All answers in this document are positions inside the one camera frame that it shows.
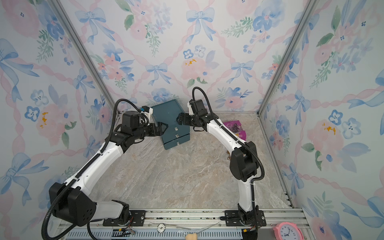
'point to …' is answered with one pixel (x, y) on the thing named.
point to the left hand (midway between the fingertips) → (162, 124)
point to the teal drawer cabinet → (176, 134)
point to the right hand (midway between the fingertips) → (184, 119)
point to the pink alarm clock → (287, 231)
